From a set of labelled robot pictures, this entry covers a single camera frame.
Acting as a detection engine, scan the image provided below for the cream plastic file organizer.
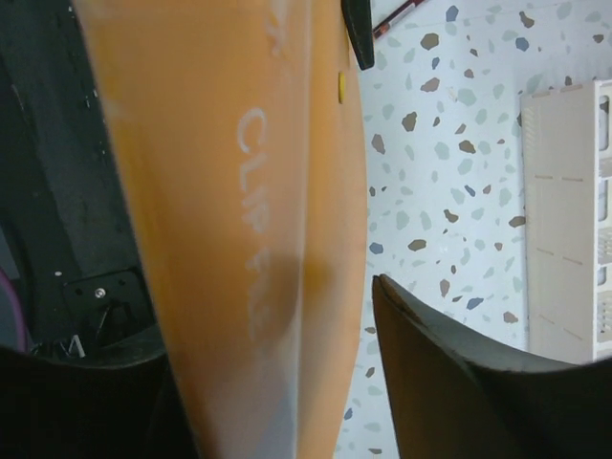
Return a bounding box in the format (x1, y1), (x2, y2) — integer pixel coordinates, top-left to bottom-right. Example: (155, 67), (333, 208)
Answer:
(521, 80), (611, 364)

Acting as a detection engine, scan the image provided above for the orange clip folder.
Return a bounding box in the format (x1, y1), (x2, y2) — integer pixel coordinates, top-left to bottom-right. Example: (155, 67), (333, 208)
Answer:
(76, 1), (366, 458)

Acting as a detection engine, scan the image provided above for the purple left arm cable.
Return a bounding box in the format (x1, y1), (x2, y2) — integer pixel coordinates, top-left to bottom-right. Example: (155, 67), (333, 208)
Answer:
(0, 268), (28, 354)

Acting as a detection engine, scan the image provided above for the dark red pen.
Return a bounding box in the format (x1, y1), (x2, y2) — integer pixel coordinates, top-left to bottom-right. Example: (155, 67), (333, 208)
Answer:
(372, 0), (425, 40)

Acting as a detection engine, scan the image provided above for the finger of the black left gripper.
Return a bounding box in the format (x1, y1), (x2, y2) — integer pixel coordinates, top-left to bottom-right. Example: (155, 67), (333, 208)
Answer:
(340, 0), (375, 70)

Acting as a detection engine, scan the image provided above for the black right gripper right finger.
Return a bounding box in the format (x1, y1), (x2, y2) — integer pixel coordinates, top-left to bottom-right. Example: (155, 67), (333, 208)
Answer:
(372, 274), (611, 458)

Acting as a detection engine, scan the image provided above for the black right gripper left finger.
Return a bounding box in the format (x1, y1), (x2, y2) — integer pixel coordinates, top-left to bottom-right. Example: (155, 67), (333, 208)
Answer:
(1, 329), (198, 458)

